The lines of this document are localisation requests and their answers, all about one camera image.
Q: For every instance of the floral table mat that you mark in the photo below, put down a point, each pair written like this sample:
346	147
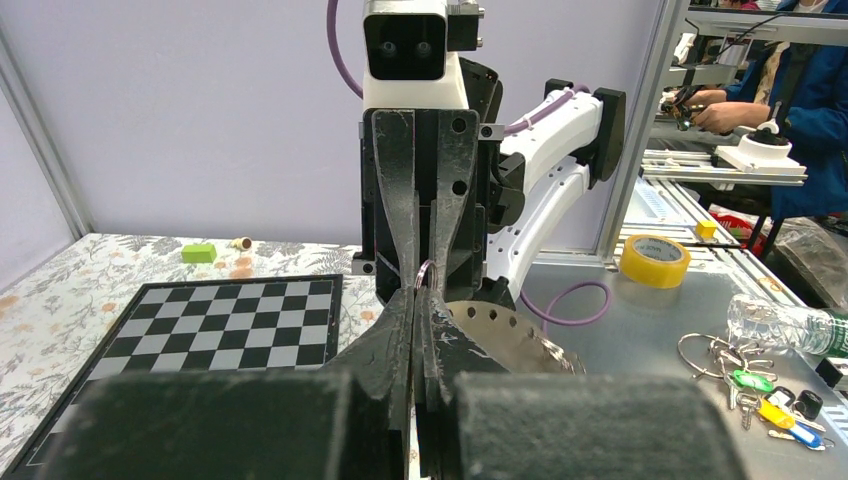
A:
53	318

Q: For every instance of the large silver keyring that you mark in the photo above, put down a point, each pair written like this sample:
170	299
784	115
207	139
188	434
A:
472	335

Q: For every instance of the small green block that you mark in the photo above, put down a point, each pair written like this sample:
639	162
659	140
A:
201	253

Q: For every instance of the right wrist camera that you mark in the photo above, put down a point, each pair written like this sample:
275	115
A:
413	53

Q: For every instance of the small yellow cube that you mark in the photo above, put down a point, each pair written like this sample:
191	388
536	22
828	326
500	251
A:
705	230

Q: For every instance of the person in blue jacket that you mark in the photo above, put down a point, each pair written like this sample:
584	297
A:
815	109

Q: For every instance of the spare silver keyring bunch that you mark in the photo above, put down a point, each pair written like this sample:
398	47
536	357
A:
752	390

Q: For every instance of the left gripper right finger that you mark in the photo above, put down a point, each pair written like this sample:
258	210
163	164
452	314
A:
504	425

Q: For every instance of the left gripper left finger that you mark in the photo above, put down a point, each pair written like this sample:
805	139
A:
349	419

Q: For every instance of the black white chessboard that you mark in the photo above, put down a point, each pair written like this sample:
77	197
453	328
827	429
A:
232	325

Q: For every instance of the clear plastic water bottle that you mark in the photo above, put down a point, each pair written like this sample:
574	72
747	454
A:
820	332

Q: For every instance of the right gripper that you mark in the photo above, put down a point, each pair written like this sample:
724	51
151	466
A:
427	195

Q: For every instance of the small wooden cylinder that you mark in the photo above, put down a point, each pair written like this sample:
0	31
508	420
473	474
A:
242	243

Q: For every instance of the yellow tape roll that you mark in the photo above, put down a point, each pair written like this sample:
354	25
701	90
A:
654	261

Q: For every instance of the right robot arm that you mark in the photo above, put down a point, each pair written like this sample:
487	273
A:
547	161

